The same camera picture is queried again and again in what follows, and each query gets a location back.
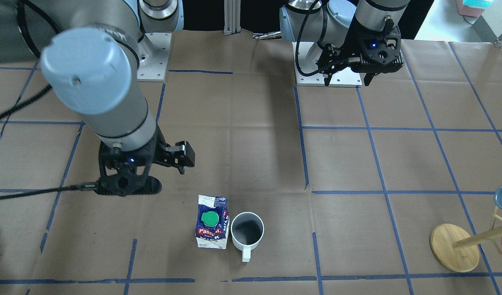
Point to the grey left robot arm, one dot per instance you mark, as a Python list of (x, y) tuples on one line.
[(339, 43)]

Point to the blue white milk carton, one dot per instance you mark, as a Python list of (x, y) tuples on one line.
[(213, 219)]

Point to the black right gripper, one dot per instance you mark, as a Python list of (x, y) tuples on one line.
[(169, 153)]

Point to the aluminium frame post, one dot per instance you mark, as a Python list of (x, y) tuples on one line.
[(232, 17)]

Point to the wooden mug tree stand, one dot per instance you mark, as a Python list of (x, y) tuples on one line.
[(457, 250)]

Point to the white mug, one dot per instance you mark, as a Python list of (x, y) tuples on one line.
[(247, 231)]

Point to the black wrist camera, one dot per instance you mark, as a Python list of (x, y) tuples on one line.
[(330, 59)]

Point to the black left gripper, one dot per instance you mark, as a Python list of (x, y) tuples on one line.
[(352, 46)]

